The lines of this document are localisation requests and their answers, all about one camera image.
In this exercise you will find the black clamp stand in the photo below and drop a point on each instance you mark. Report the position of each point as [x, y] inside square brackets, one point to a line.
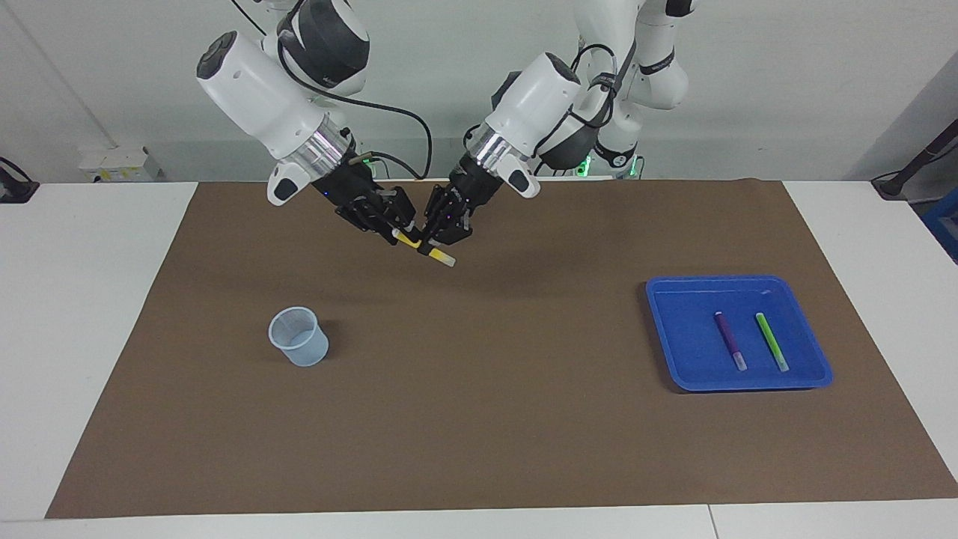
[917, 161]
[15, 187]

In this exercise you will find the blue plastic tray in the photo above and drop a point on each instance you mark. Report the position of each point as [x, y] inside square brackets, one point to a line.
[793, 352]

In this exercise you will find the translucent plastic cup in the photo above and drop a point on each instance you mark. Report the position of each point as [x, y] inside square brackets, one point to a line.
[299, 340]

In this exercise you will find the blue crate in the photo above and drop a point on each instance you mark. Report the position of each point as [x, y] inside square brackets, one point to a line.
[944, 224]

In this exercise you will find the purple marker pen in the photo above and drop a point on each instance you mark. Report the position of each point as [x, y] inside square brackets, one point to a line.
[730, 340]

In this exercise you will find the brown table mat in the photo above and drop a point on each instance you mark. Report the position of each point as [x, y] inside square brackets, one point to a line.
[479, 419]

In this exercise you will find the green marker pen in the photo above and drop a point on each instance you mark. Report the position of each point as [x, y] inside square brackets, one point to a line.
[772, 340]

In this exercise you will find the yellow marker pen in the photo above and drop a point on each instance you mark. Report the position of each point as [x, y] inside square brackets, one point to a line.
[443, 258]

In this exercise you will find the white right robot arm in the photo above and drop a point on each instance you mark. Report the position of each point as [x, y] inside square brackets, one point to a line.
[269, 97]

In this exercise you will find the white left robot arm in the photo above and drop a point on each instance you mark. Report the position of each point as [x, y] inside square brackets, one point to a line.
[546, 97]

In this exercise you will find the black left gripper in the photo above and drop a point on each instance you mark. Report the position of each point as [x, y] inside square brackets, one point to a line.
[475, 183]

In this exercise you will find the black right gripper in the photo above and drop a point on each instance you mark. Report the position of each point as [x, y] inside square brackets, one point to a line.
[348, 187]

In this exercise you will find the white wall socket box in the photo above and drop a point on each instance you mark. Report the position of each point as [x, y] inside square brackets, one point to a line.
[120, 163]

